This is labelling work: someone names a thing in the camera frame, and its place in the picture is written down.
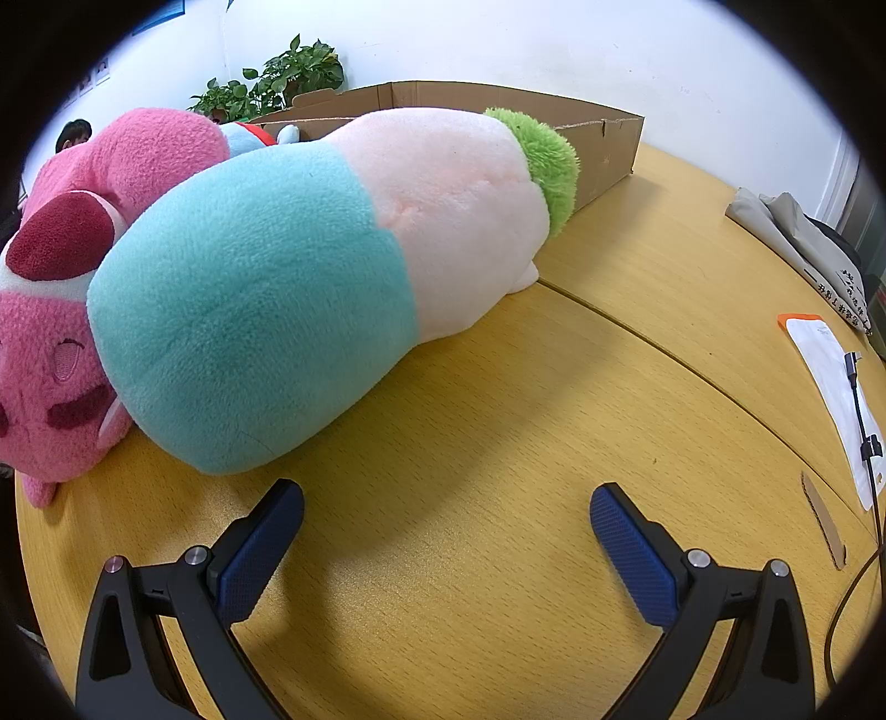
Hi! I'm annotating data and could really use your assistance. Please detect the teal pink green plush toy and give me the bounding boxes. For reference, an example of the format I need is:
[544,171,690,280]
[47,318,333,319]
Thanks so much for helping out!
[86,106,581,476]

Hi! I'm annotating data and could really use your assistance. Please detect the beige folded cloth bag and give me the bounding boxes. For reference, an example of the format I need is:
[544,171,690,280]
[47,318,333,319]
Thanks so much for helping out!
[724,187,886,337]

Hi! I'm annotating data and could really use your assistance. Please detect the blue wall poster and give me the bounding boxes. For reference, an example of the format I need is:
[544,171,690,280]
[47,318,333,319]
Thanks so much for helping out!
[131,0,188,35]

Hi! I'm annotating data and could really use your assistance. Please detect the green potted plant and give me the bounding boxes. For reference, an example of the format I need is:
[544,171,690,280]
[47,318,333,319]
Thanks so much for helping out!
[187,34,345,122]

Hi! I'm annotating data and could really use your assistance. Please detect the blue and white plush toy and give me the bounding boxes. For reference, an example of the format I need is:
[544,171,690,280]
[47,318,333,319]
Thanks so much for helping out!
[220,121,302,159]

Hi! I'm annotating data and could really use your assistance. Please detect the pink bear plush toy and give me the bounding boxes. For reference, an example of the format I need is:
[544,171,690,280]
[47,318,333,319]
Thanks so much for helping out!
[0,107,231,512]

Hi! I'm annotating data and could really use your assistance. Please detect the brown cardboard box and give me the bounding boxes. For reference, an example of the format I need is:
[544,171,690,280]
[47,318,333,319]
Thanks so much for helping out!
[245,81,646,212]

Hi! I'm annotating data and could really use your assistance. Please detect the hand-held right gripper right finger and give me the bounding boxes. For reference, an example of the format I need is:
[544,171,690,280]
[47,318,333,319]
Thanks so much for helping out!
[590,483,812,720]

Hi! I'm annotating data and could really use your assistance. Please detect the cardboard strip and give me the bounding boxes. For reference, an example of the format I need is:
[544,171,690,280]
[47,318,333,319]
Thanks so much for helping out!
[801,472,848,572]

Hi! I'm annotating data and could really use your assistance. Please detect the black cable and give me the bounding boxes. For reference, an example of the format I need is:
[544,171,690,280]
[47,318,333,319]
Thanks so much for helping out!
[823,351,886,686]

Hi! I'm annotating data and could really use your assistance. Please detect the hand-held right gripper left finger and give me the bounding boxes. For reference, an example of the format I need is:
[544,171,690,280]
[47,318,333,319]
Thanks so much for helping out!
[75,477,306,720]

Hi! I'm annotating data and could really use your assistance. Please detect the person's head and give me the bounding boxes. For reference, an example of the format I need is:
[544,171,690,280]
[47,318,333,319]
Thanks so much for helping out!
[54,119,94,155]

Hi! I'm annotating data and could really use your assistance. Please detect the white pouch with orange edge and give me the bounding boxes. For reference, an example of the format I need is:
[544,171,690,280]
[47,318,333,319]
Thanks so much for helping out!
[776,313,886,512]

